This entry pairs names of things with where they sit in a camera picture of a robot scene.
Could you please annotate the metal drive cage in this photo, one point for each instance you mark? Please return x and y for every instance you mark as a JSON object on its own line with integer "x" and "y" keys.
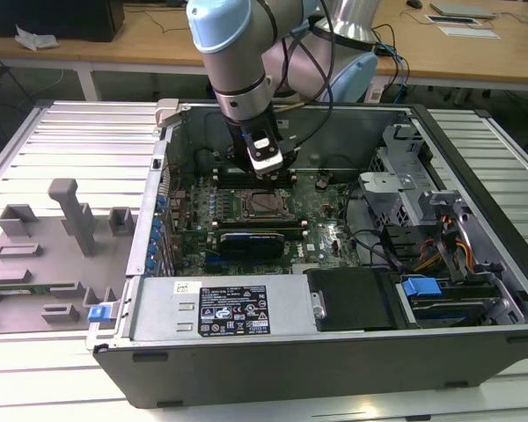
{"x": 387, "y": 193}

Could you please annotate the green motherboard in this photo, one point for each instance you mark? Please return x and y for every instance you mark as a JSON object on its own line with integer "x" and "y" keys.
{"x": 317, "y": 246}

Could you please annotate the white desk leg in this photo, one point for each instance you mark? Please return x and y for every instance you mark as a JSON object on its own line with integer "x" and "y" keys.
{"x": 89, "y": 85}

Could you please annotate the white framed black plate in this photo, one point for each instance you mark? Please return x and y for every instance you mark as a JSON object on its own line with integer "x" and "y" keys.
{"x": 451, "y": 19}

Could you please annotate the black box on desk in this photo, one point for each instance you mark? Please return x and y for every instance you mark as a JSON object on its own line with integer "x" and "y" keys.
{"x": 53, "y": 17}

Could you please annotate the CPU socket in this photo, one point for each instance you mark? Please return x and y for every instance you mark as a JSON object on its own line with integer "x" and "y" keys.
{"x": 268, "y": 218}

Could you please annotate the blue case latch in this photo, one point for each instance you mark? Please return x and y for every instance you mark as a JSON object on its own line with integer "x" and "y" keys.
{"x": 97, "y": 314}

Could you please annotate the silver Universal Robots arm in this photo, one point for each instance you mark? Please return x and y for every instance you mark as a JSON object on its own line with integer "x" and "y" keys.
{"x": 233, "y": 57}

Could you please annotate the green RAM stick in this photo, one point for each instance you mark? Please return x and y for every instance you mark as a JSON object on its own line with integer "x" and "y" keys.
{"x": 22, "y": 290}

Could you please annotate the grey flat laptop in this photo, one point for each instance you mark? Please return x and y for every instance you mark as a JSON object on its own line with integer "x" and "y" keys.
{"x": 462, "y": 9}

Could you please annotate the grey power supply unit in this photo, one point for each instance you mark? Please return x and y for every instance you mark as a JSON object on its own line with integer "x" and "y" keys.
{"x": 167, "y": 307}

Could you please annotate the crumpled white paper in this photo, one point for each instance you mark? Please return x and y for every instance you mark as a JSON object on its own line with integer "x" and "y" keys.
{"x": 35, "y": 39}

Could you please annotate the black plastic shroud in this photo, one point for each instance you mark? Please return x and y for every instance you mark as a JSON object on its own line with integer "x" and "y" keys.
{"x": 352, "y": 299}

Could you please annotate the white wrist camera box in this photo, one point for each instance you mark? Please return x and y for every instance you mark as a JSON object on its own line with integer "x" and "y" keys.
{"x": 266, "y": 156}

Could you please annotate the wooden desk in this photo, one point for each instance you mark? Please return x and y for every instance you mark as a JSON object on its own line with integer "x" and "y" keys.
{"x": 114, "y": 48}

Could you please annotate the white flat sheet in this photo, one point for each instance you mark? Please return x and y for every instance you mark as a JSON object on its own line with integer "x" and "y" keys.
{"x": 468, "y": 32}

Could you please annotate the round coin battery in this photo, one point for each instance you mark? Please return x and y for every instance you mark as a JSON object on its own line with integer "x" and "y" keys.
{"x": 324, "y": 181}

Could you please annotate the black open PC case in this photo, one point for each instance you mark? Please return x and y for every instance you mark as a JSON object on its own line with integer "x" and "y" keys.
{"x": 290, "y": 373}

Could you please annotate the black RAM slots bank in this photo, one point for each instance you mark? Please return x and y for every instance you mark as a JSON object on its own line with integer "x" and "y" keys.
{"x": 259, "y": 226}
{"x": 233, "y": 178}

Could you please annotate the black hard disk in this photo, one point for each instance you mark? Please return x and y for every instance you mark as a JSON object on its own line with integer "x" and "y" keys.
{"x": 453, "y": 307}

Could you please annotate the silver square CPU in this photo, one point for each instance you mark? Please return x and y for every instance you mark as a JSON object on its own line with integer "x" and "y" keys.
{"x": 266, "y": 203}

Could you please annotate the blue expansion slot clip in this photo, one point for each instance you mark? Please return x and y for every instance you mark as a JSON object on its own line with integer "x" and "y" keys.
{"x": 157, "y": 226}
{"x": 151, "y": 259}
{"x": 161, "y": 203}
{"x": 154, "y": 240}

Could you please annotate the blue disk carrier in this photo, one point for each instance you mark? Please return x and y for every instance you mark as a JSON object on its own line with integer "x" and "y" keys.
{"x": 420, "y": 290}

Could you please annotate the black graphics card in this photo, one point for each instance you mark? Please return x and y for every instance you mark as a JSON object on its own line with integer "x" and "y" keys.
{"x": 253, "y": 246}

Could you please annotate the grey parts rack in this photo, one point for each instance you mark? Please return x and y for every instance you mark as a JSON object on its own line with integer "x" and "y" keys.
{"x": 48, "y": 272}

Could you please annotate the black computer mouse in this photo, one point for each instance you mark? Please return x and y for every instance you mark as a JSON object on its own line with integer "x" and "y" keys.
{"x": 413, "y": 3}

